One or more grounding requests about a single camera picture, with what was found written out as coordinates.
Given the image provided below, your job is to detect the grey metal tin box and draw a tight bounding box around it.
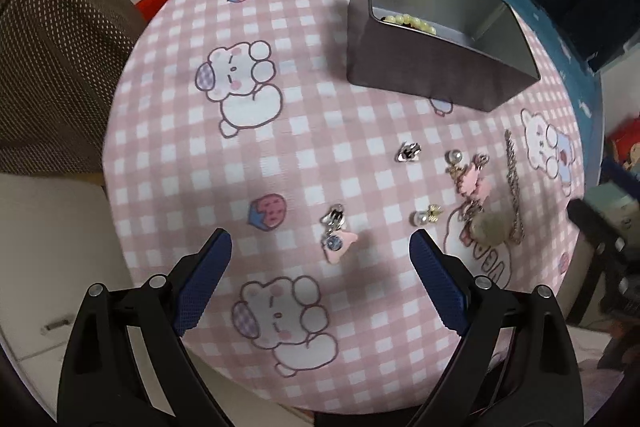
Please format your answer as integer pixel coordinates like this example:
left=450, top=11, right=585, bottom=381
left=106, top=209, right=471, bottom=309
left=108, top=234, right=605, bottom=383
left=346, top=0, right=542, bottom=112

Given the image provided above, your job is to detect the cream bead bracelet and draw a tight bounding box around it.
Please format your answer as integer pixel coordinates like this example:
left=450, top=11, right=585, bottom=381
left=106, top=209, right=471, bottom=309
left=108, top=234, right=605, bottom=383
left=380, top=13, right=440, bottom=36

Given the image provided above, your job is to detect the brown dotted cloth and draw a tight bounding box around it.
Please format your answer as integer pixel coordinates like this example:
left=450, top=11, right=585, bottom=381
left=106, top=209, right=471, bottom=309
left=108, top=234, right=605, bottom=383
left=0, top=0, right=148, bottom=175

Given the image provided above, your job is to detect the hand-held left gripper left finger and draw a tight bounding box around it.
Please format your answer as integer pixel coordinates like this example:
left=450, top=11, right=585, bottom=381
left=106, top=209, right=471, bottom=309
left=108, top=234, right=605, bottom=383
left=59, top=228, right=233, bottom=427

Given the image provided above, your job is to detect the pink bow charm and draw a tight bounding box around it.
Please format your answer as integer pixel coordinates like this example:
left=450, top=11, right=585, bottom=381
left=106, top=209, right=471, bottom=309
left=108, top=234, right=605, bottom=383
left=457, top=153, right=493, bottom=202

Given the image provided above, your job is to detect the pearl and gold earring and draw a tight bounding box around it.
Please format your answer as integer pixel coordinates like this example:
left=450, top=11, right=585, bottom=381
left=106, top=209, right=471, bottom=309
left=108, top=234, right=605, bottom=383
left=410, top=203, right=445, bottom=227

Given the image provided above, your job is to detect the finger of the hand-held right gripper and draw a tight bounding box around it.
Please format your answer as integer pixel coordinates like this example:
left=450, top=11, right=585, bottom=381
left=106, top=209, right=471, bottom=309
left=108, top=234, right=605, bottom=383
left=567, top=198, right=628, bottom=265

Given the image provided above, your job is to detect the red stool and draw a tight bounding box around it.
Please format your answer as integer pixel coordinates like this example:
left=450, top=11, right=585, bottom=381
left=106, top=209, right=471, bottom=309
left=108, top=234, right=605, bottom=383
left=135, top=0, right=177, bottom=24

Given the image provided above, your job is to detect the silver chain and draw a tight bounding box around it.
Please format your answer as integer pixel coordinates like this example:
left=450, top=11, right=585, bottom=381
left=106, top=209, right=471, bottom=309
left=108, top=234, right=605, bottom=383
left=504, top=130, right=526, bottom=243

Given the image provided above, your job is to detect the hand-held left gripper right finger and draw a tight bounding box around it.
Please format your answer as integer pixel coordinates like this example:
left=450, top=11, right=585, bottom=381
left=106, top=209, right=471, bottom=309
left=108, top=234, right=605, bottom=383
left=409, top=229, right=586, bottom=427

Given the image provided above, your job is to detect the pink checked bear tablecloth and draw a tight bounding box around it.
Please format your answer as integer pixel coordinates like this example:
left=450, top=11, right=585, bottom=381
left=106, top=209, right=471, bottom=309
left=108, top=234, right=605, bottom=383
left=102, top=0, right=587, bottom=413

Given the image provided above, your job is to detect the red bag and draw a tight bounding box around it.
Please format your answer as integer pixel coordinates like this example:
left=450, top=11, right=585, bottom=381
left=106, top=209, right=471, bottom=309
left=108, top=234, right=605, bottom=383
left=607, top=117, right=640, bottom=178

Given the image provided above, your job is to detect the beige pom-pom charm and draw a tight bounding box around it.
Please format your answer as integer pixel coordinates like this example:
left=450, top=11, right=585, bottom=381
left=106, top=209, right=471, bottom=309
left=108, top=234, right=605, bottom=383
left=462, top=202, right=516, bottom=244

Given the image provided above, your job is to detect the pink heart clip earring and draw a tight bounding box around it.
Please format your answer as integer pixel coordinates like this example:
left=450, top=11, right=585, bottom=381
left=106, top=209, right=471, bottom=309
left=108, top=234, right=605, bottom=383
left=320, top=203, right=360, bottom=264

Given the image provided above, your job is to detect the black coat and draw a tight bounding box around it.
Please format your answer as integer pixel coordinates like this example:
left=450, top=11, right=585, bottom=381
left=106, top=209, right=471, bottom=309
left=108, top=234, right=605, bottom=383
left=531, top=0, right=637, bottom=74

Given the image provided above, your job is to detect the pearl drop earring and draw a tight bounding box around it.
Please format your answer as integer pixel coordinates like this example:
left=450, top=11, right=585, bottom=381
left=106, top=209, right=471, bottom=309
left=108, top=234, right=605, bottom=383
left=446, top=149, right=464, bottom=180

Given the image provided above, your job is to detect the silver ear clip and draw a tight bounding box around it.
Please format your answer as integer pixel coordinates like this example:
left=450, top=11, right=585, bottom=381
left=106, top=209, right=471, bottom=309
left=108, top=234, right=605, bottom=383
left=396, top=142, right=422, bottom=164

